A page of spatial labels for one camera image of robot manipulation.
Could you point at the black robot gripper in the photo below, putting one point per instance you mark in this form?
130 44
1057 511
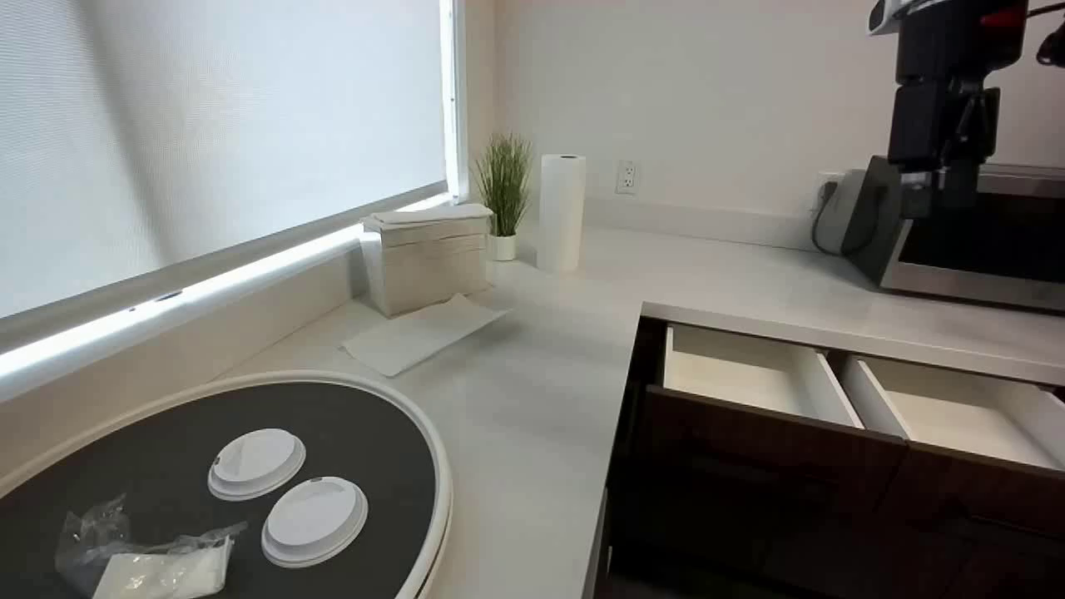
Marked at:
944 101

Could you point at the open dark wooden drawer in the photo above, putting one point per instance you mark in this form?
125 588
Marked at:
634 467

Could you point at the silver black countertop oven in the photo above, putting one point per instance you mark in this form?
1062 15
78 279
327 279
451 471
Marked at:
988 246

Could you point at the white paper towel roll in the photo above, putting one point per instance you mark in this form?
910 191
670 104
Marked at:
561 210

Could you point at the small green plant white pot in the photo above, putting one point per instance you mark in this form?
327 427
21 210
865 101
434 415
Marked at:
504 187

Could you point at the white napkin dispenser box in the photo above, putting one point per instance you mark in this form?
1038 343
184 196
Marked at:
427 260

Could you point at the flat white paper sheet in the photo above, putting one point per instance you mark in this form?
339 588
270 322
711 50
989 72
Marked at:
421 335

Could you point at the white plastic cup lid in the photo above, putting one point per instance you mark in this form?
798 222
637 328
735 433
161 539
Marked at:
257 463
316 522

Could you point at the white roller window blind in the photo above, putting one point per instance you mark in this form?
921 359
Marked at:
222 120

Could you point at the round black tray white rim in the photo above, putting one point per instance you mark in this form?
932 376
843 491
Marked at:
167 486

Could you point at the clear plastic bag with napkin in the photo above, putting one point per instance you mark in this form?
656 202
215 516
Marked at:
145 561

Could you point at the white wall power outlet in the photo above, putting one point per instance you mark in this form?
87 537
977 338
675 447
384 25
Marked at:
628 179

